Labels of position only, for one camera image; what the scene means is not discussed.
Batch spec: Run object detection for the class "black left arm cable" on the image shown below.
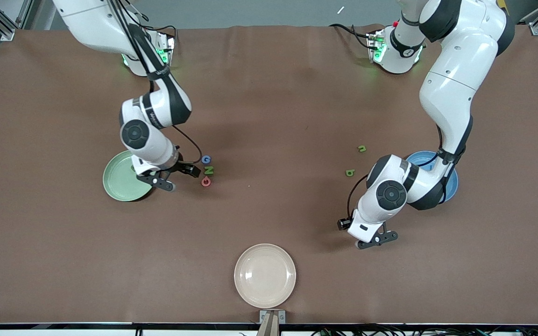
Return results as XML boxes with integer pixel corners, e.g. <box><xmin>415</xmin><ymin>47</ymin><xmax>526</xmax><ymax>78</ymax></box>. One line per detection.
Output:
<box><xmin>346</xmin><ymin>125</ymin><xmax>456</xmax><ymax>220</ymax></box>

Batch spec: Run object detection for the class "brown table cover sheet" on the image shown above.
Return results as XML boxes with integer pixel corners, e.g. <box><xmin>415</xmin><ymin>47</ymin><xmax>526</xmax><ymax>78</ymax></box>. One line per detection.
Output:
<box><xmin>0</xmin><ymin>24</ymin><xmax>538</xmax><ymax>324</ymax></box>

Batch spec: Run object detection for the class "black base cable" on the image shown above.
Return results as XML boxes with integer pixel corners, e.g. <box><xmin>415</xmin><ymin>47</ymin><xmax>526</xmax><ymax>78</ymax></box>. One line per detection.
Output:
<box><xmin>144</xmin><ymin>24</ymin><xmax>178</xmax><ymax>40</ymax></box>
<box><xmin>329</xmin><ymin>22</ymin><xmax>373</xmax><ymax>49</ymax></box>

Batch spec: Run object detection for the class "black left base cable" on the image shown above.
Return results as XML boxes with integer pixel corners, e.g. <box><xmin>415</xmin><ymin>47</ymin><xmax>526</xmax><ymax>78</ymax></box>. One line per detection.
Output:
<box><xmin>329</xmin><ymin>22</ymin><xmax>373</xmax><ymax>49</ymax></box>

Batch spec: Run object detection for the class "black right base cable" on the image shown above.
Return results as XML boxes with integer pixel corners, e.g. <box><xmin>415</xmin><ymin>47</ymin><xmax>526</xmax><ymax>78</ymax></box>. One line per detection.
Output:
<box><xmin>144</xmin><ymin>24</ymin><xmax>178</xmax><ymax>40</ymax></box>

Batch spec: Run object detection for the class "mint green plate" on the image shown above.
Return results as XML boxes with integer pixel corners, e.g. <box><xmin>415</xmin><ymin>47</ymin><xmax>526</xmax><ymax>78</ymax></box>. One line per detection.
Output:
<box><xmin>103</xmin><ymin>149</ymin><xmax>158</xmax><ymax>202</ymax></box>

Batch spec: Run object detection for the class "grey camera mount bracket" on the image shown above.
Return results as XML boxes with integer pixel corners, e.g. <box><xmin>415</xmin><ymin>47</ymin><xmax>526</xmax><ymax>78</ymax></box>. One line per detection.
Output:
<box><xmin>259</xmin><ymin>310</ymin><xmax>286</xmax><ymax>336</ymax></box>

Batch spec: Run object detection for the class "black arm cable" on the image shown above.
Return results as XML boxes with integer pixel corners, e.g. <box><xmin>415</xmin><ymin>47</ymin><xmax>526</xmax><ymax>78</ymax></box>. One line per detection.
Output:
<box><xmin>346</xmin><ymin>125</ymin><xmax>456</xmax><ymax>220</ymax></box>
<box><xmin>108</xmin><ymin>0</ymin><xmax>203</xmax><ymax>163</ymax></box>

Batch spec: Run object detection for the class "beige plate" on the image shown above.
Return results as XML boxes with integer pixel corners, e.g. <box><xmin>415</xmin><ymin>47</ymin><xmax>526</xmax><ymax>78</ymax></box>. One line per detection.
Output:
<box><xmin>234</xmin><ymin>244</ymin><xmax>297</xmax><ymax>308</ymax></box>

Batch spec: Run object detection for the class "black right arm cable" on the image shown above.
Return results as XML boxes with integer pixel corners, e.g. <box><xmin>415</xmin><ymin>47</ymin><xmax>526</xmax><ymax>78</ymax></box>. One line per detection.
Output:
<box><xmin>108</xmin><ymin>0</ymin><xmax>203</xmax><ymax>163</ymax></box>

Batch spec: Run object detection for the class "blue plate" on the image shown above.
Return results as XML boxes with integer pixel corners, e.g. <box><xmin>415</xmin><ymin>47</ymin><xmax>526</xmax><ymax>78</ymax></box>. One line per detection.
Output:
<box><xmin>405</xmin><ymin>150</ymin><xmax>459</xmax><ymax>204</ymax></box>

